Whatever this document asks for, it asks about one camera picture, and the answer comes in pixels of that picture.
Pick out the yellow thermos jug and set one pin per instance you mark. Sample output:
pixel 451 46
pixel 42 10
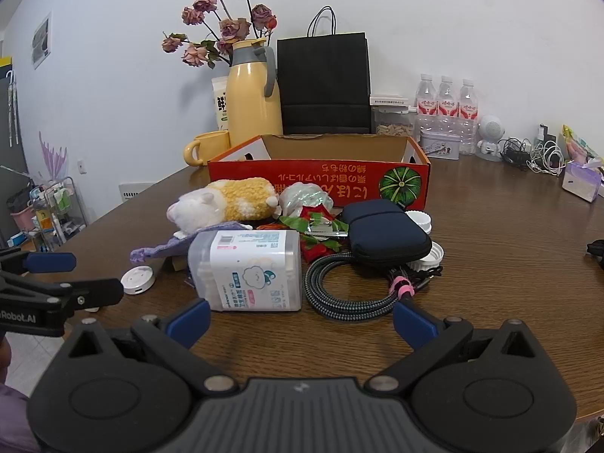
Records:
pixel 250 104

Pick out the plastic water bottle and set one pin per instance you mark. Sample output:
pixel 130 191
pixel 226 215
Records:
pixel 468 113
pixel 426 104
pixel 447 104

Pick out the white round device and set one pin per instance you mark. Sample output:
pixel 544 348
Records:
pixel 138 281

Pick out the wall poster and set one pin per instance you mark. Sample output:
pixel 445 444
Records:
pixel 41 40

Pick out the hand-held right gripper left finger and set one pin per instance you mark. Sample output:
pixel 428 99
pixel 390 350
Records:
pixel 188 323

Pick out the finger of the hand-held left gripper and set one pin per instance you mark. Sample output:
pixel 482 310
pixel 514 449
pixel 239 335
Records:
pixel 52 262
pixel 94 292

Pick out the pink waste bin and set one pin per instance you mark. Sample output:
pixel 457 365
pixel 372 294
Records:
pixel 21 214

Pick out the hanging umbrella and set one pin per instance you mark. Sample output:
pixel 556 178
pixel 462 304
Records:
pixel 12 108

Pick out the white wall vent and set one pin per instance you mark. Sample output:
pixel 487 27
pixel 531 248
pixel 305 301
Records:
pixel 137 191

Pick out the red artificial flower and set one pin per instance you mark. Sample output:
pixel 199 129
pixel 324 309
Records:
pixel 316 245

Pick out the clear seed container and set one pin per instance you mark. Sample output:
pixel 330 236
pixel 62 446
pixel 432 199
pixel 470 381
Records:
pixel 394 120

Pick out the iridescent plastic wrap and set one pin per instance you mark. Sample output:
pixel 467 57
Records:
pixel 304 198

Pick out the white milk carton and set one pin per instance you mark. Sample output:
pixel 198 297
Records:
pixel 219 104

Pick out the red cardboard box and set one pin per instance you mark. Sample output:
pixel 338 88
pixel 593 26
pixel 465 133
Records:
pixel 321 177

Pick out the white robot toy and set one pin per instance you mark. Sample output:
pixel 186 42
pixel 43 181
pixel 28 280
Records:
pixel 490 134

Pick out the dried rose bouquet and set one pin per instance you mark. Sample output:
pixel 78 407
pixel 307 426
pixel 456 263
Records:
pixel 222 28

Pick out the black object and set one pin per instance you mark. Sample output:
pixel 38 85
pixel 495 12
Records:
pixel 597 252

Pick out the black paper bag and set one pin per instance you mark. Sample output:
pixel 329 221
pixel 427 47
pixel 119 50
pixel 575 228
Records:
pixel 323 85

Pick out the small printed tin box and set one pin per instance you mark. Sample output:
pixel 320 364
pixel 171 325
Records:
pixel 440 146

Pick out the purple clothing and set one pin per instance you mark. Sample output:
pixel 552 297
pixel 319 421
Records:
pixel 16 420

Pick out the navy zip pouch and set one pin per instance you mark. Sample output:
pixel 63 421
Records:
pixel 384 231

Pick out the purple knitted pouch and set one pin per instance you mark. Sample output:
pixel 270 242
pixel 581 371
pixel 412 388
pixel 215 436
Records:
pixel 165 247

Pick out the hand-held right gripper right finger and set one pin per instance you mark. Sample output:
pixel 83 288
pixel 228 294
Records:
pixel 413 325

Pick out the yellow mug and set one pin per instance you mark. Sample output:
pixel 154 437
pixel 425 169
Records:
pixel 212 148

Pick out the purple tissue pack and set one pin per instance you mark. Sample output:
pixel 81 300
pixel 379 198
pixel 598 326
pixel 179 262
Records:
pixel 583 181

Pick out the yellow white plush toy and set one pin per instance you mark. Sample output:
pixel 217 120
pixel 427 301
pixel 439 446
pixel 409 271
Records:
pixel 222 200

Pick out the colourful snack packet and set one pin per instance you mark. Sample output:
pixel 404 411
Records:
pixel 580 146

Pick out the purple flower wall sticker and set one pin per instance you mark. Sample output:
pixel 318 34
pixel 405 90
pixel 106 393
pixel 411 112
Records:
pixel 53 158

